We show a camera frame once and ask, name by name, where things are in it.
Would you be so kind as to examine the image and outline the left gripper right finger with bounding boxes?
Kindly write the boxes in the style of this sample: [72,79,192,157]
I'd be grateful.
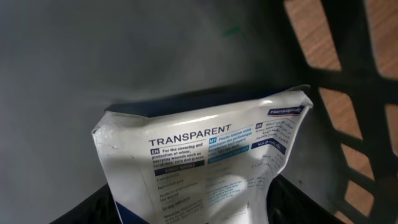
[267,175,344,224]

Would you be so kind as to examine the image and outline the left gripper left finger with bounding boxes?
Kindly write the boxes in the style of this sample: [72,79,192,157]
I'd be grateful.
[51,184,120,224]

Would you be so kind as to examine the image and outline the white plaster pack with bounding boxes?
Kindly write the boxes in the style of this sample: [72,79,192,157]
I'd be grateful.
[92,90,313,224]

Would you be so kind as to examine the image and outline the grey plastic mesh basket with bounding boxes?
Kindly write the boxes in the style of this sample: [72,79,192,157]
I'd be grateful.
[1,1,397,223]

